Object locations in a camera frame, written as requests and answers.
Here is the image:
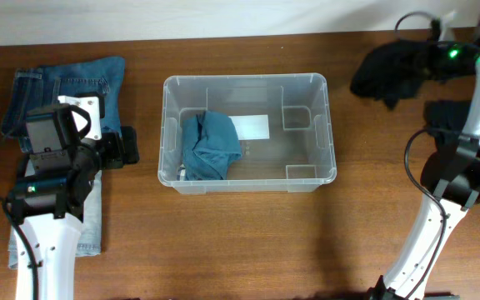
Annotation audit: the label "black garment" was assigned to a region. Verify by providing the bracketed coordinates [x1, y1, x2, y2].
[350, 40, 431, 110]
[423, 100, 471, 149]

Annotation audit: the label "blue shirt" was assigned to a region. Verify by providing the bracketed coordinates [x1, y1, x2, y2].
[182, 111, 242, 181]

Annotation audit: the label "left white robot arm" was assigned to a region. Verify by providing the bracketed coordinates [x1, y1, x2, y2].
[2, 93, 139, 299]

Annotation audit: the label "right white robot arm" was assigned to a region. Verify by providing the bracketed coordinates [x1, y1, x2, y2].
[351, 16, 480, 299]

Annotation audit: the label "light blue folded jeans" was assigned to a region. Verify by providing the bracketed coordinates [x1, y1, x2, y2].
[7, 162, 102, 270]

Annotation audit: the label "dark blue folded jeans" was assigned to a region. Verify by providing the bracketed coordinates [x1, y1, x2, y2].
[1, 56, 125, 135]

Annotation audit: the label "white label in bin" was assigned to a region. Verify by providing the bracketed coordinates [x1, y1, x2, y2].
[230, 115, 270, 141]

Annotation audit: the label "clear plastic storage bin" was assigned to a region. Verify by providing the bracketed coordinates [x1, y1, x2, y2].
[157, 73, 337, 194]

